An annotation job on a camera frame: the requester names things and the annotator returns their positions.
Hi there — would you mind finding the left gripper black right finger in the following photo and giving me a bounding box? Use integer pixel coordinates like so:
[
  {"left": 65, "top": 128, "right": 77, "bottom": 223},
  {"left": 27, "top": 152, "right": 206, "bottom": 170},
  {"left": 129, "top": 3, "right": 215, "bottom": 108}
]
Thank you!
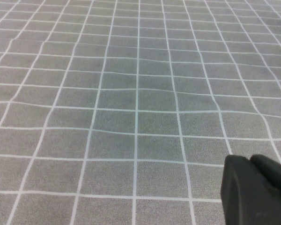
[{"left": 250, "top": 154, "right": 281, "bottom": 202}]

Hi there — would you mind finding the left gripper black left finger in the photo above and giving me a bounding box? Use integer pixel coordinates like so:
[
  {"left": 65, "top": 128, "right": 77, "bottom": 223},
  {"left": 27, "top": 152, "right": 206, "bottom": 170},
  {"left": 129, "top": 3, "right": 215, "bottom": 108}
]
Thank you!
[{"left": 220, "top": 154, "right": 281, "bottom": 225}]

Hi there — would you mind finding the grey checked tablecloth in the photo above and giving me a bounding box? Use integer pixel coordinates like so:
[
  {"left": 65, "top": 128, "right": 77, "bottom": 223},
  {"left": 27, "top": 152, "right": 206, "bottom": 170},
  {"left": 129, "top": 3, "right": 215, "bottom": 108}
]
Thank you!
[{"left": 0, "top": 0, "right": 281, "bottom": 225}]

